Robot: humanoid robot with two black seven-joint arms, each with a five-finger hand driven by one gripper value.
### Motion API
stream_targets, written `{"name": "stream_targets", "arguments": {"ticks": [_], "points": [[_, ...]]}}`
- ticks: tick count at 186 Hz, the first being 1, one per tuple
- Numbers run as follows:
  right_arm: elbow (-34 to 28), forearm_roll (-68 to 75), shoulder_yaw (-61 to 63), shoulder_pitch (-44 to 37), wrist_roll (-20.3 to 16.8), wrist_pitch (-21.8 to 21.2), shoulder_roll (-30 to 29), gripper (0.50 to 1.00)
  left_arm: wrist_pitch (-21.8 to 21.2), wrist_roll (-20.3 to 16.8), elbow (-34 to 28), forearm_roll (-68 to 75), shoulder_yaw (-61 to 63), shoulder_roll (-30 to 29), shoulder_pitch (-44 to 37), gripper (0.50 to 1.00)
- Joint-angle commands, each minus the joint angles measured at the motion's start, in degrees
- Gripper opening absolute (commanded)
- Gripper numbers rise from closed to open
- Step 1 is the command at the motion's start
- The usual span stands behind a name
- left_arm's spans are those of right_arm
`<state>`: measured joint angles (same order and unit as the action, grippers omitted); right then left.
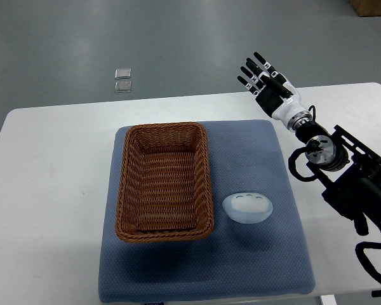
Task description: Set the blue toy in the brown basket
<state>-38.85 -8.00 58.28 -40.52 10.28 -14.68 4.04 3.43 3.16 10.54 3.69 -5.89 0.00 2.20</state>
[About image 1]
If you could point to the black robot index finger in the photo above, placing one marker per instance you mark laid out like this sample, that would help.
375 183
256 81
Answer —
268 67

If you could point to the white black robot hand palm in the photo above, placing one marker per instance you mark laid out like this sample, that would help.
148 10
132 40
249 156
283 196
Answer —
287 110

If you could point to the blue padded mat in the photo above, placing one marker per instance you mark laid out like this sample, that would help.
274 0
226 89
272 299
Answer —
234 260

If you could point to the brown wicker basket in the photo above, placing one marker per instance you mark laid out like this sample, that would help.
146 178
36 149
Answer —
165 185

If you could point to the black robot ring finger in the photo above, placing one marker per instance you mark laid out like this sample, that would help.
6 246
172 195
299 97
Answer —
252 79

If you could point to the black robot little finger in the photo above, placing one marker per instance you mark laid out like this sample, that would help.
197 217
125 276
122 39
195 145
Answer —
251 88

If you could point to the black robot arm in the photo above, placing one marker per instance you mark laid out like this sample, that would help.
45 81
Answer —
349 171

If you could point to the light blue plush toy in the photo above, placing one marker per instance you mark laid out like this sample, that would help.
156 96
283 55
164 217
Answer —
247 208

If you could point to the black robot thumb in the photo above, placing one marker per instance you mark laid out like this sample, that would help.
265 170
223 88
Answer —
275 86

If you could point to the upper silver floor plate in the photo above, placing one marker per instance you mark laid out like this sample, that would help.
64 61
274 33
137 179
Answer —
123 73

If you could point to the brown cardboard box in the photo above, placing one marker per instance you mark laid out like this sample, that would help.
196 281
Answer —
367 8

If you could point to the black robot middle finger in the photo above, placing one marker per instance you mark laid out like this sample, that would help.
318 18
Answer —
260 74

